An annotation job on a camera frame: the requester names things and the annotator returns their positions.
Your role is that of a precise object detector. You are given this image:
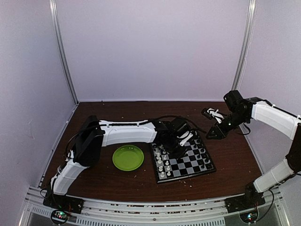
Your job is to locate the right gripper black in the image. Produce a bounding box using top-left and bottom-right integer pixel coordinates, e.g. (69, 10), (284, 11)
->
(206, 110), (248, 139)

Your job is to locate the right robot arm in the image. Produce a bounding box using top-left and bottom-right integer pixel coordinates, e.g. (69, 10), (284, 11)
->
(202, 90), (301, 208)

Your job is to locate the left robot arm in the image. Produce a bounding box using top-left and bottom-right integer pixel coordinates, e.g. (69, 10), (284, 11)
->
(47, 115), (193, 209)

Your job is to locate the black and white chessboard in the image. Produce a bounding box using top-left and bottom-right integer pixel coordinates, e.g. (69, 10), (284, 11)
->
(151, 131), (216, 184)

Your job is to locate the lime green plate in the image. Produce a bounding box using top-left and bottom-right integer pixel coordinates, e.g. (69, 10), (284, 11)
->
(112, 145), (144, 171)

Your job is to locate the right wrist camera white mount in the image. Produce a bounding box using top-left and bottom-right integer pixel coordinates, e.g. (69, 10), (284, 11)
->
(201, 108), (225, 123)

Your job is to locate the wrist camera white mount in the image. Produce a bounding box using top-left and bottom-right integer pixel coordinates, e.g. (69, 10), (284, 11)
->
(201, 108), (225, 123)
(178, 131), (193, 146)

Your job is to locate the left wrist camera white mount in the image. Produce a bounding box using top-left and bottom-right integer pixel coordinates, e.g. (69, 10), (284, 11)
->
(178, 131), (193, 146)

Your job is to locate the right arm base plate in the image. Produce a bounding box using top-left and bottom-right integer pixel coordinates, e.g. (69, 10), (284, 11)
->
(225, 195), (265, 213)

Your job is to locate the aluminium front rail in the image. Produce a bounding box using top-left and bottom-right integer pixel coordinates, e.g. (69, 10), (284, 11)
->
(18, 185), (290, 226)

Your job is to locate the right aluminium corner post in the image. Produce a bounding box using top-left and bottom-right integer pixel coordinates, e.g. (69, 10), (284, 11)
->
(231, 0), (257, 90)

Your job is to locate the aluminium corner post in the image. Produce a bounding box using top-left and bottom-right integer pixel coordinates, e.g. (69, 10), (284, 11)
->
(231, 0), (257, 90)
(49, 0), (79, 105)

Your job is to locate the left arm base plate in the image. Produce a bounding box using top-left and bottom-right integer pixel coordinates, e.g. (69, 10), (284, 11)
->
(43, 194), (84, 214)

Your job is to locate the left aluminium corner post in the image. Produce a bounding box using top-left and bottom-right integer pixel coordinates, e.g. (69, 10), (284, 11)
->
(49, 0), (79, 105)

